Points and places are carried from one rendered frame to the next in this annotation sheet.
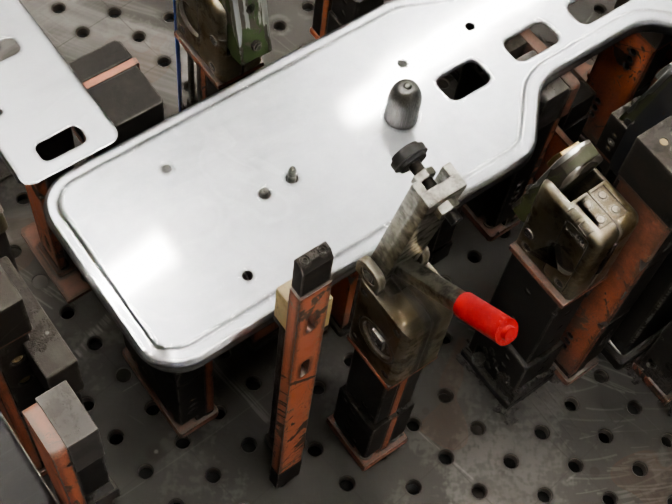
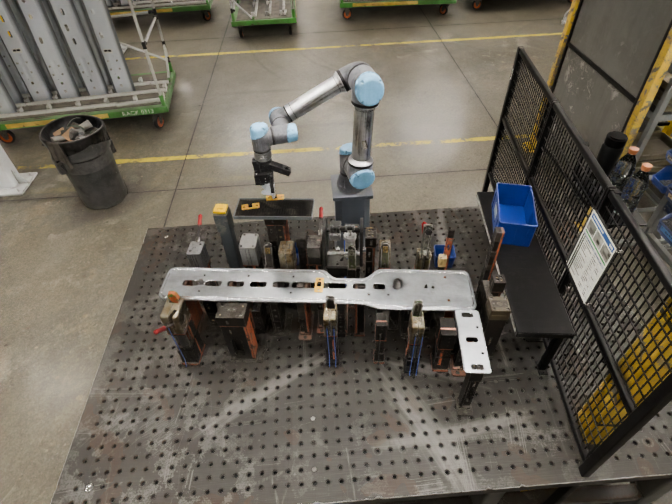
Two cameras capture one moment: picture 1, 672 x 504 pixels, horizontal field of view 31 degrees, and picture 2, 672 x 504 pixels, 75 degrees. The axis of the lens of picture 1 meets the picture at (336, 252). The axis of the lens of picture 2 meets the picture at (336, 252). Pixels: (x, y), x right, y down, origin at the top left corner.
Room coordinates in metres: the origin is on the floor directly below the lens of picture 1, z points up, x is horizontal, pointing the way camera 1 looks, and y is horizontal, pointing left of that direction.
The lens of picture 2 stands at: (1.67, 0.74, 2.47)
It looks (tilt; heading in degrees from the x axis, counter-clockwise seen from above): 45 degrees down; 229
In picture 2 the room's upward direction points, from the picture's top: 3 degrees counter-clockwise
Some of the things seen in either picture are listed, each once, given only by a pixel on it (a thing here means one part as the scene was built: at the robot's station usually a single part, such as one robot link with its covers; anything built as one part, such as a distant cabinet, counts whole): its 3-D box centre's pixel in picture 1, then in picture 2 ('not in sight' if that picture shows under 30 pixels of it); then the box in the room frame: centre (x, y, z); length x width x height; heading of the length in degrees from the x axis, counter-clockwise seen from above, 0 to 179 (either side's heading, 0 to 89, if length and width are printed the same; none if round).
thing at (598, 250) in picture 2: not in sight; (591, 257); (0.25, 0.51, 1.30); 0.23 x 0.02 x 0.31; 45
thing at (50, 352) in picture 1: (49, 382); (481, 311); (0.39, 0.25, 0.85); 0.12 x 0.03 x 0.30; 45
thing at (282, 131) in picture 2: not in sight; (283, 131); (0.73, -0.66, 1.53); 0.11 x 0.11 x 0.08; 63
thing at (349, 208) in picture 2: not in sight; (351, 214); (0.38, -0.62, 0.90); 0.21 x 0.21 x 0.40; 51
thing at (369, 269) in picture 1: (371, 273); not in sight; (0.46, -0.03, 1.06); 0.03 x 0.01 x 0.03; 45
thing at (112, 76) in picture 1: (125, 163); (443, 345); (0.65, 0.24, 0.84); 0.11 x 0.10 x 0.28; 45
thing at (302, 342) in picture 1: (296, 389); (443, 269); (0.39, 0.01, 0.95); 0.03 x 0.01 x 0.50; 135
